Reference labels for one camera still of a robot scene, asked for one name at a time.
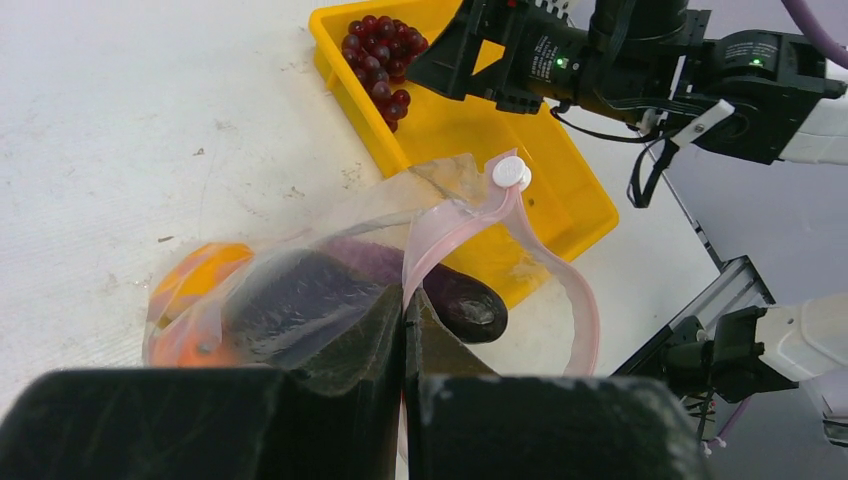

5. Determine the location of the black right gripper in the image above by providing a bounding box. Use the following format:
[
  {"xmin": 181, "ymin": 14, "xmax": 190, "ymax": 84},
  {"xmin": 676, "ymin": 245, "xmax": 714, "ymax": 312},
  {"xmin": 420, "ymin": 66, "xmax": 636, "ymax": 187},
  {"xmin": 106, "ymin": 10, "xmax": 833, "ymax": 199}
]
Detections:
[{"xmin": 406, "ymin": 0, "xmax": 710, "ymax": 126}]

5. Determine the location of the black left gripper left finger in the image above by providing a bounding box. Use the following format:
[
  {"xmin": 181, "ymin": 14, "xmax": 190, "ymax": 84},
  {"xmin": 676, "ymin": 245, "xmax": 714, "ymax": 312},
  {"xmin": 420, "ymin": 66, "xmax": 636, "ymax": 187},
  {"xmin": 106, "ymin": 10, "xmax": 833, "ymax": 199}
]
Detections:
[{"xmin": 1, "ymin": 286, "xmax": 404, "ymax": 479}]

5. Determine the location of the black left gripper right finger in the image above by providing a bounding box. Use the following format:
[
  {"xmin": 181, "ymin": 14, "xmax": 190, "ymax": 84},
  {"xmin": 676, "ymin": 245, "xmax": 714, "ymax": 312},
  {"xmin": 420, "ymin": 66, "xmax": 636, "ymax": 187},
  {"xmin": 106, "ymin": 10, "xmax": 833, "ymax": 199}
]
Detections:
[{"xmin": 404, "ymin": 291, "xmax": 711, "ymax": 479}]

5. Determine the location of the dark red grape bunch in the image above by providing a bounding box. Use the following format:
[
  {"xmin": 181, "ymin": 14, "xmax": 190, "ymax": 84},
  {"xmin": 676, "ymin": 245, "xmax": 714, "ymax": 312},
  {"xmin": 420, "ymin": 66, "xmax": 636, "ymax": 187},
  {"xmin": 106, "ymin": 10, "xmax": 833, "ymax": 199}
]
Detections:
[{"xmin": 340, "ymin": 15, "xmax": 429, "ymax": 132}]

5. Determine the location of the slim purple eggplant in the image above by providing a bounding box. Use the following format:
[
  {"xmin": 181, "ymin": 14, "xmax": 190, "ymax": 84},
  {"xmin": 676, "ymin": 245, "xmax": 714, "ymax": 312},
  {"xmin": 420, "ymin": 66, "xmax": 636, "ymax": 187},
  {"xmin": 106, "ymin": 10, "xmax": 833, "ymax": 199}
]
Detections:
[{"xmin": 324, "ymin": 237, "xmax": 510, "ymax": 345}]

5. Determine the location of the clear pink-dotted zip bag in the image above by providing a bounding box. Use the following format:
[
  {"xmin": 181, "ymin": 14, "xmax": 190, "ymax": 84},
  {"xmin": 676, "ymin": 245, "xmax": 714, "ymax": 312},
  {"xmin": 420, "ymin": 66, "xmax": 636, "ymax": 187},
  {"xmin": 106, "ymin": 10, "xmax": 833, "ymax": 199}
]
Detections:
[{"xmin": 143, "ymin": 151, "xmax": 600, "ymax": 375}]

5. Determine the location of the green orange mango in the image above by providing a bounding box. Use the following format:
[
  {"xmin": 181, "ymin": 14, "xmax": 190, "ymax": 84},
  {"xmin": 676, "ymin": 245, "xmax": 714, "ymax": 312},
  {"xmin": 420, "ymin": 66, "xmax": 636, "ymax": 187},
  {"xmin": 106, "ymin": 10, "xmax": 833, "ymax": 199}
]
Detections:
[{"xmin": 148, "ymin": 329, "xmax": 241, "ymax": 368}]

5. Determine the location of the yellow bell pepper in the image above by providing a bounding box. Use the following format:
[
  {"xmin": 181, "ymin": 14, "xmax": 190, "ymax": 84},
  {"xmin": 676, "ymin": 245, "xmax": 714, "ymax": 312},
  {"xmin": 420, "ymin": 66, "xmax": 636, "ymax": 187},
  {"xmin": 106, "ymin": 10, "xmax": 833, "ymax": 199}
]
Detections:
[{"xmin": 146, "ymin": 242, "xmax": 255, "ymax": 329}]

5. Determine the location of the large purple eggplant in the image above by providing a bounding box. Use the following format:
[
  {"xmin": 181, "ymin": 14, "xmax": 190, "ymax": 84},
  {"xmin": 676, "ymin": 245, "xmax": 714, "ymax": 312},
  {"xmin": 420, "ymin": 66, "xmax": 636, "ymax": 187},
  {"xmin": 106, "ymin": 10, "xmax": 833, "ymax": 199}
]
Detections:
[{"xmin": 221, "ymin": 250, "xmax": 385, "ymax": 369}]

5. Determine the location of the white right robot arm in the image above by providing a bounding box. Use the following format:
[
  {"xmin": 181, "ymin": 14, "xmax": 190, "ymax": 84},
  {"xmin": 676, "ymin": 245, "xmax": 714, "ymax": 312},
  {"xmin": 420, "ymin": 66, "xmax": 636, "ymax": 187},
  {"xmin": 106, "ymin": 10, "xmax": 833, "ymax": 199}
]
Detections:
[{"xmin": 407, "ymin": 1, "xmax": 847, "ymax": 164}]

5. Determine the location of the yellow plastic tray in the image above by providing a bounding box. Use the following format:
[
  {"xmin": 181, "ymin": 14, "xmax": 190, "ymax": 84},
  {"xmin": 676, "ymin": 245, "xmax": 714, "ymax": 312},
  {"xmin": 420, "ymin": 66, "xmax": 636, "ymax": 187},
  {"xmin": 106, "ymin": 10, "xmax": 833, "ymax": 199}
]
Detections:
[{"xmin": 308, "ymin": 0, "xmax": 621, "ymax": 309}]

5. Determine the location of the black wrist strap loop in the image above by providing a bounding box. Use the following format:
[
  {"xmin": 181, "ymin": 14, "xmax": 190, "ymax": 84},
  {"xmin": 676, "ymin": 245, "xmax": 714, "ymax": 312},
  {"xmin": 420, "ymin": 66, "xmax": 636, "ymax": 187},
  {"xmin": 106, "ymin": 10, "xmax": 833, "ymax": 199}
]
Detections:
[{"xmin": 625, "ymin": 135, "xmax": 680, "ymax": 210}]

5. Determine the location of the aluminium side rail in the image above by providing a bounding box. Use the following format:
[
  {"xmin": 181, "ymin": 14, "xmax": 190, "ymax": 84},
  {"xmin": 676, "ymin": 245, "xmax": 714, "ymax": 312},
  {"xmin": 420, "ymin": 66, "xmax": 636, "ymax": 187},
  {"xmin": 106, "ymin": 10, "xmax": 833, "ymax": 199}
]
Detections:
[{"xmin": 614, "ymin": 255, "xmax": 775, "ymax": 384}]

